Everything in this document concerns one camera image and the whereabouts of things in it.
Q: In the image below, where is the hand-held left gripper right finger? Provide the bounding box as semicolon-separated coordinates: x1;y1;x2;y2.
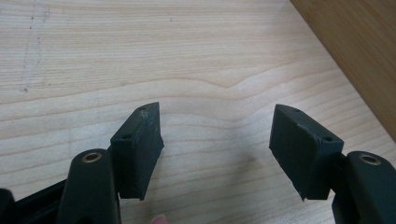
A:
268;104;346;202

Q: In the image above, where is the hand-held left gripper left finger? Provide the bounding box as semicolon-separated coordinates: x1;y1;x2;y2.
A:
109;101;165;202

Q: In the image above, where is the brown wooden panel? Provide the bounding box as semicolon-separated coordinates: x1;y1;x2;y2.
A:
289;0;396;143

